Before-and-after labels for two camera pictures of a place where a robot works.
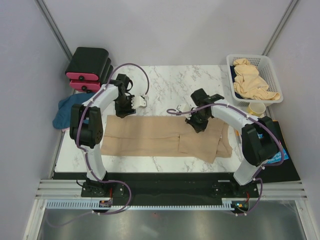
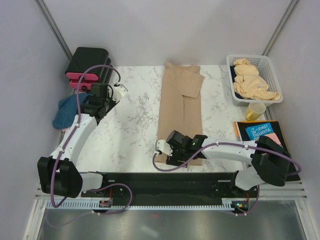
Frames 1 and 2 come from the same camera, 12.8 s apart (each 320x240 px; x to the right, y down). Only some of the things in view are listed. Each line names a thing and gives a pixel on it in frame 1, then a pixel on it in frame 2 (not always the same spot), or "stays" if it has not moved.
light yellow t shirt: [249, 84] stays
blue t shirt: [62, 119] stays
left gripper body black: [123, 104] to [109, 102]
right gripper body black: [198, 121] to [179, 154]
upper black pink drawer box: [87, 63] stays
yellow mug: [256, 108] stays
